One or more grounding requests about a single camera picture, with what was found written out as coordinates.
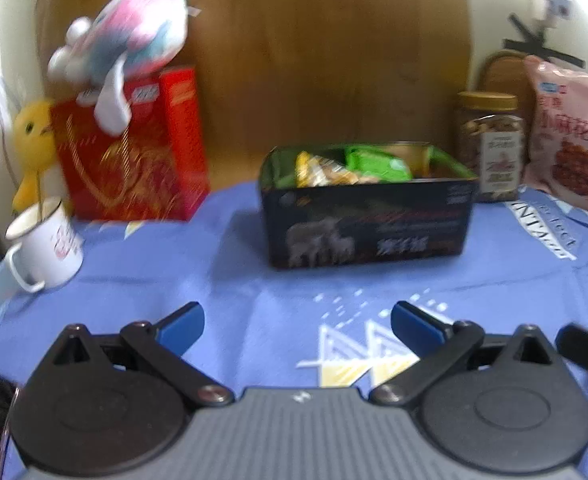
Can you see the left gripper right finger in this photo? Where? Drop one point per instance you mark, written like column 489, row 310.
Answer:
column 492, row 402

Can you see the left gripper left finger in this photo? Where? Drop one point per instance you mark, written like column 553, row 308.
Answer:
column 104, row 404

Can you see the black snack box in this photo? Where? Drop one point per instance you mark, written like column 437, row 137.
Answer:
column 371, row 221

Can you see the green snack packet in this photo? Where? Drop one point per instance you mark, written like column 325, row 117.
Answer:
column 373, row 162

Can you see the yellow brown snack packet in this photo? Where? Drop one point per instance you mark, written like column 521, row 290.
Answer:
column 312, row 171

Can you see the white enamel mug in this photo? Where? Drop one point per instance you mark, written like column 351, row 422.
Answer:
column 45, row 251

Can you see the blue printed tablecloth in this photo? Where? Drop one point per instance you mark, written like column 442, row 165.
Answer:
column 524, row 262

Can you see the pink twisted snack bag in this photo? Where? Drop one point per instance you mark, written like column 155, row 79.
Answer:
column 558, row 140

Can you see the red gift bag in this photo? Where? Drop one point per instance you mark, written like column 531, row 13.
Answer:
column 155, row 170

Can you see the yellow duck plush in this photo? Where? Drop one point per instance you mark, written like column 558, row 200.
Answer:
column 34, row 143

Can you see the round wooden board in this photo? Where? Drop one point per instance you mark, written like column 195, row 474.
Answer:
column 504, row 72

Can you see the pink blue plush toy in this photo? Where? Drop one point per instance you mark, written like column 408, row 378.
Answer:
column 128, row 38

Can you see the large wooden board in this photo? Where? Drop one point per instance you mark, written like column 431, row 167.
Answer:
column 294, row 72

